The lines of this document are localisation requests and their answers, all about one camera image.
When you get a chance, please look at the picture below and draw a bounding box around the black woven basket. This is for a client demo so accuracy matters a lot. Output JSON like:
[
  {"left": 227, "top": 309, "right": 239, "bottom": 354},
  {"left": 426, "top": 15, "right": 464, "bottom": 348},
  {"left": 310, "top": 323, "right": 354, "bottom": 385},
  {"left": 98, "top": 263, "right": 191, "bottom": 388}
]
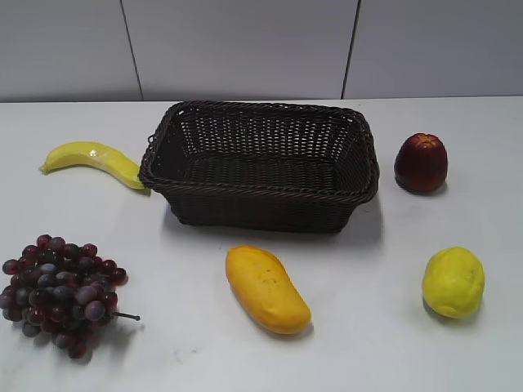
[{"left": 139, "top": 100, "right": 379, "bottom": 233}]

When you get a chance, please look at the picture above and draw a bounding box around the yellow lemon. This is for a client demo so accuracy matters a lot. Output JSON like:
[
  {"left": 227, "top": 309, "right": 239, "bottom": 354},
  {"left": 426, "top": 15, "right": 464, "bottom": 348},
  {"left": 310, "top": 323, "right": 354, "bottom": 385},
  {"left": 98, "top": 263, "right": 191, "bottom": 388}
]
[{"left": 422, "top": 247, "right": 485, "bottom": 319}]

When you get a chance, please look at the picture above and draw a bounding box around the purple grape bunch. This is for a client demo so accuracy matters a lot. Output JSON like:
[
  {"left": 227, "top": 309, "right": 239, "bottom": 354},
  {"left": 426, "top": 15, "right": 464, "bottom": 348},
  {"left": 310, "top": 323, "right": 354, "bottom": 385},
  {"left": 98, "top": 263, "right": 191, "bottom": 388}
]
[{"left": 1, "top": 234, "right": 141, "bottom": 360}]

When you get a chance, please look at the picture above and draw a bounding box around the orange yellow mango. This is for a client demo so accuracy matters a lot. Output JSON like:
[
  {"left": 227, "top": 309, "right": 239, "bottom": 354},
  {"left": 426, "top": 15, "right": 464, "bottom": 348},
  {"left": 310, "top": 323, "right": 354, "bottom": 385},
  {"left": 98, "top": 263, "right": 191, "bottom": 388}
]
[{"left": 226, "top": 246, "right": 311, "bottom": 335}]

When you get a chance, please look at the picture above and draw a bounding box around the red apple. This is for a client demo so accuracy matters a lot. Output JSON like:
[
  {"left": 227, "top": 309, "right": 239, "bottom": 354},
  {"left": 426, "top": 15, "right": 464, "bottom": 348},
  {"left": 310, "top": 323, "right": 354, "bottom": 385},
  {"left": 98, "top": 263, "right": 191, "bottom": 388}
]
[{"left": 394, "top": 133, "right": 448, "bottom": 194}]

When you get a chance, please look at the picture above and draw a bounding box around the yellow banana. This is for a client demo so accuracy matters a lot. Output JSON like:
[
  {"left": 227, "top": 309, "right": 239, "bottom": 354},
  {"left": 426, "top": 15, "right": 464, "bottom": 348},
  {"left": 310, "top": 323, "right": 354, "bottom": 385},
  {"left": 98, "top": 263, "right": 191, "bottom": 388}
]
[{"left": 39, "top": 141, "right": 145, "bottom": 191}]

